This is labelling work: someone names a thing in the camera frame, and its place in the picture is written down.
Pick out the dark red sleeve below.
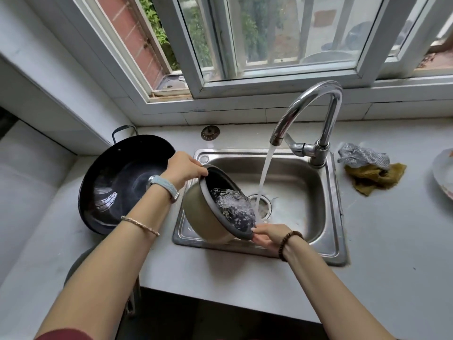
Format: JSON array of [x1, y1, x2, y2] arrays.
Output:
[[35, 328, 93, 340]]

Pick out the sink drain strainer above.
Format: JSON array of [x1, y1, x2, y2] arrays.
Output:
[[248, 195, 272, 221]]

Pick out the person's left forearm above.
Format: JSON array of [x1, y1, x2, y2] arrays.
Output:
[[35, 180, 179, 340]]

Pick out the white plate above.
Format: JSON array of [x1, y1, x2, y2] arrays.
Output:
[[432, 149, 453, 200]]

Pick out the thin gold bracelet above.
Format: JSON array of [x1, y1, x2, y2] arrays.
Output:
[[121, 216, 160, 238]]

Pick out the chrome faucet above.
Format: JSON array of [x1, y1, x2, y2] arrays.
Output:
[[270, 81, 343, 169]]

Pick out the black wok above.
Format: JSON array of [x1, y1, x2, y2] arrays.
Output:
[[78, 125, 177, 236]]

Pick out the person's right forearm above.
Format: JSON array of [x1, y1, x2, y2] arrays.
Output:
[[283, 235, 395, 340]]

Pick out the white window frame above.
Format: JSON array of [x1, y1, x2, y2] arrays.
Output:
[[71, 0, 453, 115]]

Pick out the light blue wristwatch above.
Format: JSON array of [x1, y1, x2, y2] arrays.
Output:
[[147, 175, 180, 204]]

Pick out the person's left hand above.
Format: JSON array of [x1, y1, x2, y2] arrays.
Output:
[[161, 151, 209, 191]]

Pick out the brown bead bracelet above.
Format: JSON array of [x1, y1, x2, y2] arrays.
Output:
[[278, 231, 305, 263]]

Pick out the stainless steel sink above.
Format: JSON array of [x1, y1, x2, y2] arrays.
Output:
[[173, 149, 351, 267]]

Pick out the olive green rag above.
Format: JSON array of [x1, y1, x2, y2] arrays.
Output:
[[345, 163, 407, 197]]

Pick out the grey mesh dishcloth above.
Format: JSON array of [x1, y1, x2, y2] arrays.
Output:
[[337, 143, 390, 170]]

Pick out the person's right hand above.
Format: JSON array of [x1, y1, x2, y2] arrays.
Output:
[[251, 223, 294, 258]]

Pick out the rice cooker pot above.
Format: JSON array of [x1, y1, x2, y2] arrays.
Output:
[[183, 165, 257, 244]]

